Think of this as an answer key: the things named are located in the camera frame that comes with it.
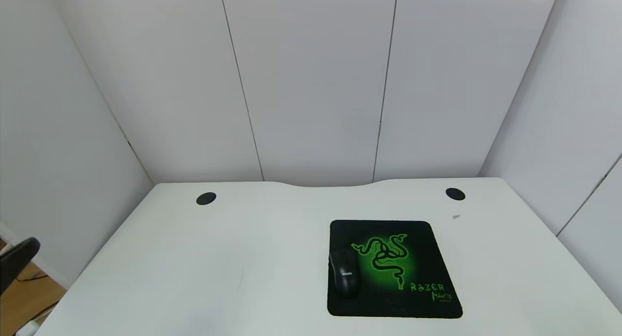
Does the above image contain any black computer mouse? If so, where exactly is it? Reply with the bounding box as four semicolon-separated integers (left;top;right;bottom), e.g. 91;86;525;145
329;250;362;298

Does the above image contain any black green Razer mouse pad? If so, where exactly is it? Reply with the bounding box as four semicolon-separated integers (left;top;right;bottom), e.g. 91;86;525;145
327;220;463;319

